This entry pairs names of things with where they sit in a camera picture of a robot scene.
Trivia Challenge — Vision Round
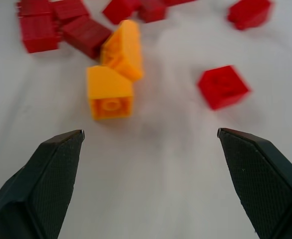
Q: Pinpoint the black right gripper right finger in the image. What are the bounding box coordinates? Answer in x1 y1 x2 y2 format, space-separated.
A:
217 127 292 239

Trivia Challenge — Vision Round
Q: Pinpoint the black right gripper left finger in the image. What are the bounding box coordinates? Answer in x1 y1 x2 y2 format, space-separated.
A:
0 129 85 239

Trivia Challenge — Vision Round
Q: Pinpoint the red toy block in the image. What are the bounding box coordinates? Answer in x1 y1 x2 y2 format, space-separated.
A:
162 0 199 7
15 0 53 17
197 65 252 111
138 0 168 23
102 0 142 25
51 0 91 22
20 11 60 54
61 15 113 60
227 0 274 31

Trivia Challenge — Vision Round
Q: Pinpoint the orange toy block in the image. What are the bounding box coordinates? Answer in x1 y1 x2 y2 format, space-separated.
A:
86 65 135 121
100 19 145 82

